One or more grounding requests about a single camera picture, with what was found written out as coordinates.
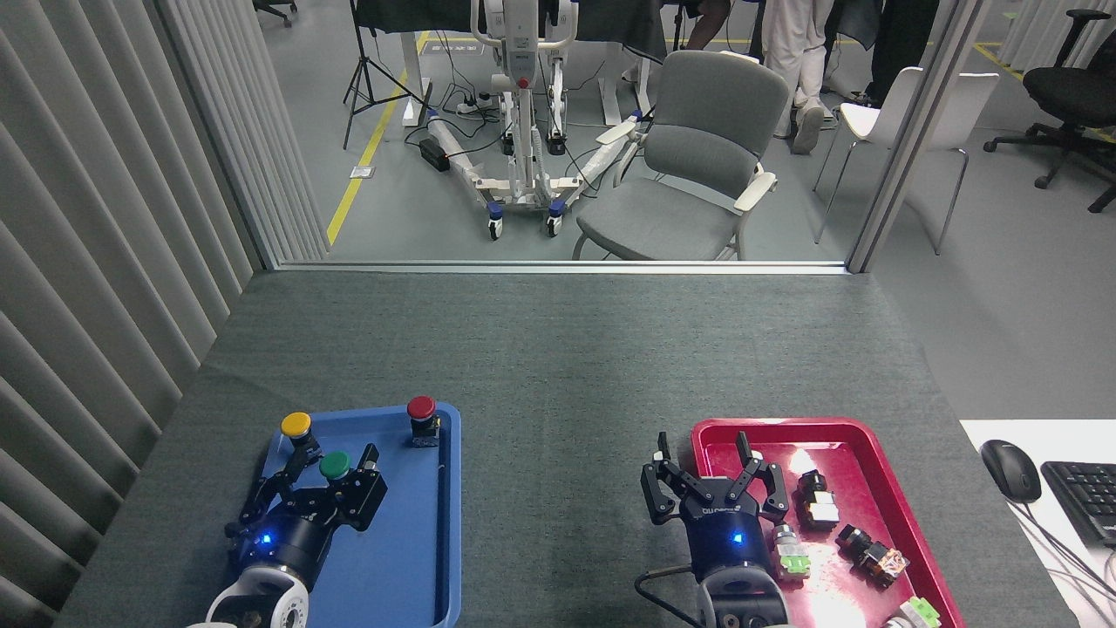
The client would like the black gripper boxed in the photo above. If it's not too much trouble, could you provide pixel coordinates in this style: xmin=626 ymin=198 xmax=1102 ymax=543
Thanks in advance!
xmin=641 ymin=432 xmax=790 ymax=578
xmin=225 ymin=443 xmax=389 ymax=574

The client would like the green push button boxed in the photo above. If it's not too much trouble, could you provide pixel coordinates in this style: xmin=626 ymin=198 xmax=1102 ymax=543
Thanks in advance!
xmin=318 ymin=450 xmax=355 ymax=495

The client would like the yellow push button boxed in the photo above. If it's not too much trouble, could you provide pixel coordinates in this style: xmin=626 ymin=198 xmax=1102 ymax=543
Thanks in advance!
xmin=280 ymin=412 xmax=323 ymax=465

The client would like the red push button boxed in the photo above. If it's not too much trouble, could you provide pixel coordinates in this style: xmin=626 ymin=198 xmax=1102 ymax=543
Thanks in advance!
xmin=406 ymin=395 xmax=442 ymax=448

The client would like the blue plastic tray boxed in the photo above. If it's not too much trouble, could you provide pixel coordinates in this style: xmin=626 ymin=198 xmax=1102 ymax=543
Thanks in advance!
xmin=222 ymin=401 xmax=463 ymax=628

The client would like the red plastic tray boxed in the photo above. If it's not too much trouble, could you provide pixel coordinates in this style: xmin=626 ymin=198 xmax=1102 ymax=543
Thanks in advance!
xmin=689 ymin=417 xmax=967 ymax=628

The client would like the black computer mouse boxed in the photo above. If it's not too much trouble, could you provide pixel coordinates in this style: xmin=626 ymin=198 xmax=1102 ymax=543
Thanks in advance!
xmin=979 ymin=439 xmax=1044 ymax=504

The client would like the grey upholstered chair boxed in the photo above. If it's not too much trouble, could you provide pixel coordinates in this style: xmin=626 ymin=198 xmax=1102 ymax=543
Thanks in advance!
xmin=571 ymin=50 xmax=792 ymax=261

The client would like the black keyboard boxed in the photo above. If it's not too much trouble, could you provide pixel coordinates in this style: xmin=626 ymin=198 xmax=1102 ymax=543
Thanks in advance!
xmin=1040 ymin=460 xmax=1116 ymax=549

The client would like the white plastic chair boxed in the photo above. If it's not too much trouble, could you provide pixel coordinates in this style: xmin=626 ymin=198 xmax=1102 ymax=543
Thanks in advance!
xmin=813 ymin=66 xmax=1001 ymax=256

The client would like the black tripod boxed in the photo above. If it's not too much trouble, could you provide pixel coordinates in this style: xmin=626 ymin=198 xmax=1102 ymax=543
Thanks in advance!
xmin=343 ymin=0 xmax=432 ymax=151

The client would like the person in pale trousers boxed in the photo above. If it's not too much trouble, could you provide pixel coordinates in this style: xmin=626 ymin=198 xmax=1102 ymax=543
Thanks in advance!
xmin=763 ymin=0 xmax=838 ymax=156

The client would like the white stand on wheels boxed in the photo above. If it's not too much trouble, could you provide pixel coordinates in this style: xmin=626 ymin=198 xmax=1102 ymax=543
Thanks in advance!
xmin=425 ymin=0 xmax=650 ymax=241

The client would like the person in dark clothes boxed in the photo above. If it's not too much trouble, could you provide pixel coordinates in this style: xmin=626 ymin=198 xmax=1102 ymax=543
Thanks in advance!
xmin=828 ymin=0 xmax=941 ymax=110

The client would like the black office chair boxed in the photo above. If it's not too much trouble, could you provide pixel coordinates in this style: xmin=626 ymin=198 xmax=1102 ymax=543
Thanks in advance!
xmin=983 ymin=9 xmax=1116 ymax=214

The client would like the silver switch with green block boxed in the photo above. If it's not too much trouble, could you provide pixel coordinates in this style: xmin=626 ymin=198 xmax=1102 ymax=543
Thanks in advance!
xmin=769 ymin=522 xmax=812 ymax=583

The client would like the black and white switch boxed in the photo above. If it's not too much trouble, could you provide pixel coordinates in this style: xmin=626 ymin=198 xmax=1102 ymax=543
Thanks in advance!
xmin=795 ymin=469 xmax=841 ymax=531

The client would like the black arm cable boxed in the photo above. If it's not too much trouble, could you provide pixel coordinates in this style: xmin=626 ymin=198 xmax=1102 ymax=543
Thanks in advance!
xmin=634 ymin=565 xmax=707 ymax=628

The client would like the black switch with orange block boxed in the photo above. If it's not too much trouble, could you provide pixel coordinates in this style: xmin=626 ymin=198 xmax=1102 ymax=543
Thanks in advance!
xmin=835 ymin=523 xmax=910 ymax=588

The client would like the white and green switch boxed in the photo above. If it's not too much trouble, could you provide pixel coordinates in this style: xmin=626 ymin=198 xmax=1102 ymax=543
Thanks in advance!
xmin=881 ymin=596 xmax=942 ymax=628

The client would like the silver table edge rail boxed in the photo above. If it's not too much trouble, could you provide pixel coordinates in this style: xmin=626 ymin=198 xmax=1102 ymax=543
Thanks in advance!
xmin=270 ymin=260 xmax=848 ymax=276

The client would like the black mouse cable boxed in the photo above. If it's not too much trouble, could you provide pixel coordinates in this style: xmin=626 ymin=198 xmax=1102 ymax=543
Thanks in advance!
xmin=1011 ymin=501 xmax=1116 ymax=611

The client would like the silver post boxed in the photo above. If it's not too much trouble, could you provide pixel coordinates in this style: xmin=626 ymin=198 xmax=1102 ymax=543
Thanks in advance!
xmin=846 ymin=0 xmax=995 ymax=274

